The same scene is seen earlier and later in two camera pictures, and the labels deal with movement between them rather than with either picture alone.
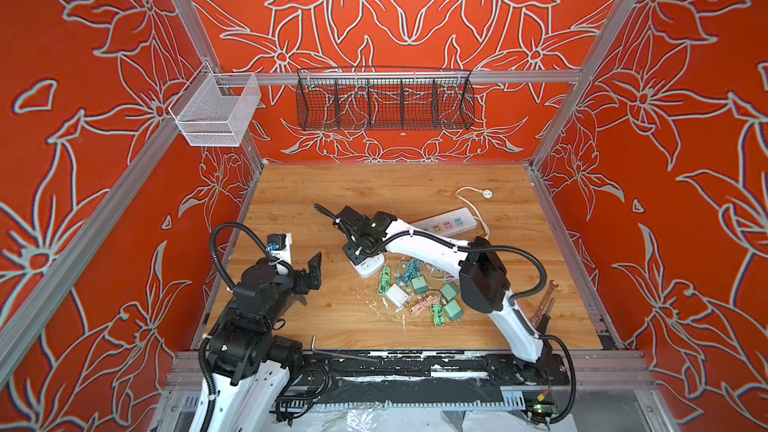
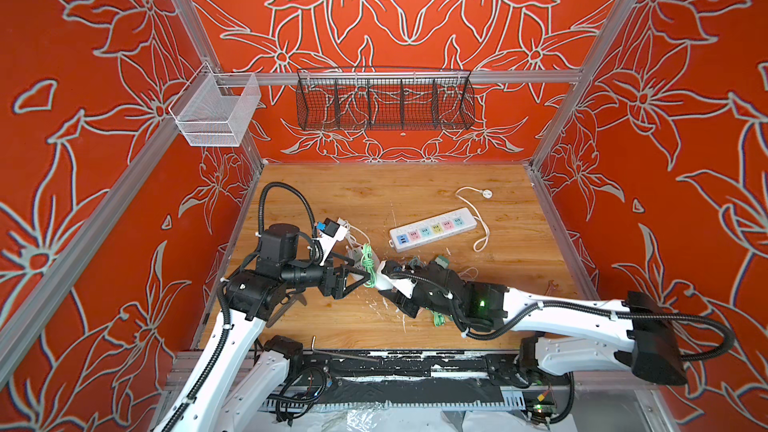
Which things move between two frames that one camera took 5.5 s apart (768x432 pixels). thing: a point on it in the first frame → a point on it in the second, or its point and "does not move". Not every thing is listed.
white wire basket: (216, 108) does not move
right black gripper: (350, 256) → (401, 303)
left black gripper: (302, 282) → (337, 286)
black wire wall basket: (383, 99) does not move
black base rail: (406, 378) does not move
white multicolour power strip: (449, 224) does not move
